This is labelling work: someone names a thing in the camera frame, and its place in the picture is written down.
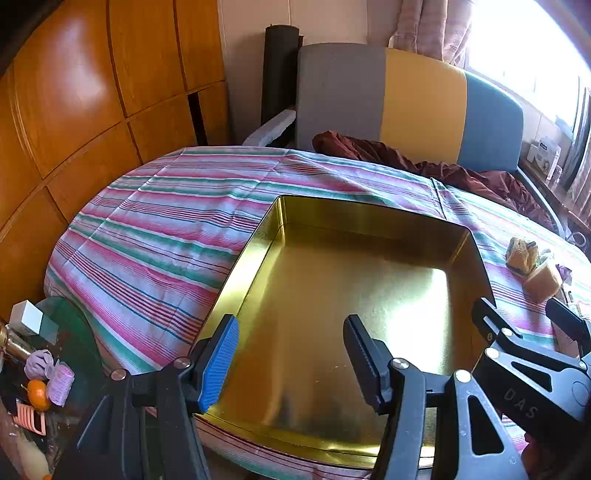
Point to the rectangular metal tin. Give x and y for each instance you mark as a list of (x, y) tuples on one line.
[(323, 300)]

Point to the purple hair roller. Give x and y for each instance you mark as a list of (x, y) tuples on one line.
[(61, 385)]

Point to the person's right hand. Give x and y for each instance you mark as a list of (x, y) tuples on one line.
[(535, 461)]

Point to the green glass side table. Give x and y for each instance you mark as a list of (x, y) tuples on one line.
[(69, 323)]

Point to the brass object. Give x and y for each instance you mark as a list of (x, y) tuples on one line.
[(14, 344)]

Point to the purple candy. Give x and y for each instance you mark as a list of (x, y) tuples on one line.
[(564, 273)]

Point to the white bottle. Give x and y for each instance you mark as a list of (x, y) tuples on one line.
[(32, 461)]

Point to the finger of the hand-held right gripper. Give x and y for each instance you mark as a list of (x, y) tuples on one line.
[(565, 321), (487, 318)]

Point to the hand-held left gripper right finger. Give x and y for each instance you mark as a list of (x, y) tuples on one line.
[(364, 360)]

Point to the maroon cloth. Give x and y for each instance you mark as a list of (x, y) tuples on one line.
[(369, 150)]

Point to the purple cloth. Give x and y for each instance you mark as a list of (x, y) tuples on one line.
[(39, 364)]

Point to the pink comb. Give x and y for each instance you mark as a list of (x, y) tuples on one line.
[(31, 417)]

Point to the yellow brown snack packet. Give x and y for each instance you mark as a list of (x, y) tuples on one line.
[(521, 254)]

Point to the orange fruit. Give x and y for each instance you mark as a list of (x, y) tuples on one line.
[(38, 394)]

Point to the black rolled mat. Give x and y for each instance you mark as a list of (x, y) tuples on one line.
[(279, 78)]

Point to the pink patterned curtain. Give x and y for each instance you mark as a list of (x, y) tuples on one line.
[(429, 27)]

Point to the wooden wardrobe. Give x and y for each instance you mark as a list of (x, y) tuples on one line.
[(69, 92)]

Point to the window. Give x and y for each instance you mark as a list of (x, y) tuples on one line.
[(521, 46)]

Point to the white grey box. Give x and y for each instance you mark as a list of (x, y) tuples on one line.
[(32, 321)]

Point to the grey yellow blue armchair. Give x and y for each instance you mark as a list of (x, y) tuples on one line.
[(415, 101)]

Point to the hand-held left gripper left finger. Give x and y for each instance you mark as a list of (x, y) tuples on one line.
[(219, 364)]

